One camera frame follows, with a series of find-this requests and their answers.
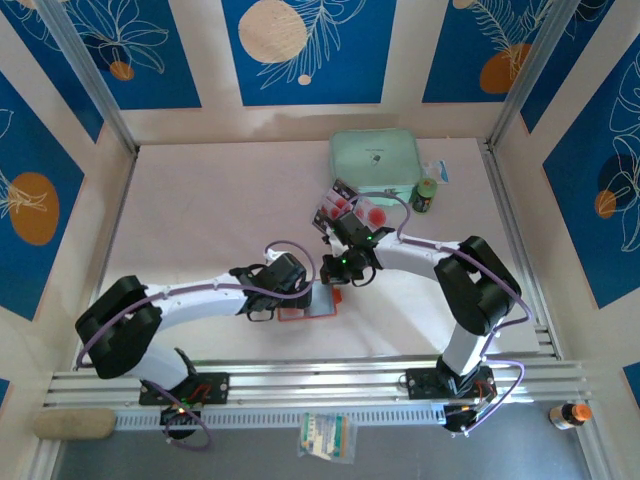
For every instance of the orange card holder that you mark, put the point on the orange card holder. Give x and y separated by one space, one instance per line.
322 302

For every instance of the clear tray of red items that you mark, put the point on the clear tray of red items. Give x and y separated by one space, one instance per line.
324 209

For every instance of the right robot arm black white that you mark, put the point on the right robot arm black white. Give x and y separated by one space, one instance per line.
475 285

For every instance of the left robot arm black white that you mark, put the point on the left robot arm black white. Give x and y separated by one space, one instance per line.
115 325

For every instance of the black VIP card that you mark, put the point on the black VIP card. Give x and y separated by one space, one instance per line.
343 188
320 218

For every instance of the white card with red dot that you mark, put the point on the white card with red dot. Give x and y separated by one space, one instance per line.
332 208
339 199
372 212

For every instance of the dark bottle with green cap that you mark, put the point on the dark bottle with green cap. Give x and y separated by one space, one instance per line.
426 192

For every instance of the mint green zip pouch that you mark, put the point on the mint green zip pouch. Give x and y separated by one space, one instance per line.
375 150

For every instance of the small clear blue-printed packet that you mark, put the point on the small clear blue-printed packet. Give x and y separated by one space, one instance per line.
439 170

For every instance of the clear bag of packets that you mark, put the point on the clear bag of packets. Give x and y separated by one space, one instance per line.
327 435

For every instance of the beige foam pad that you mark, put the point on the beige foam pad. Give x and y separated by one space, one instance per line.
75 424

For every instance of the brown bottle with orange cap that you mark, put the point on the brown bottle with orange cap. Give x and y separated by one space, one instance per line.
572 415

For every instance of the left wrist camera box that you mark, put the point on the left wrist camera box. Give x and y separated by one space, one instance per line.
285 272

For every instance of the aluminium mounting rail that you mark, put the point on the aluminium mounting rail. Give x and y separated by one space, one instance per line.
320 380

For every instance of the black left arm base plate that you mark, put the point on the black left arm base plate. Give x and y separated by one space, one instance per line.
217 387

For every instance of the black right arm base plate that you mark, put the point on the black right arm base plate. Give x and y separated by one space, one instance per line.
422 382

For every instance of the aluminium frame post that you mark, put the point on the aluminium frame post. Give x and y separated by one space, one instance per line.
90 75
530 75

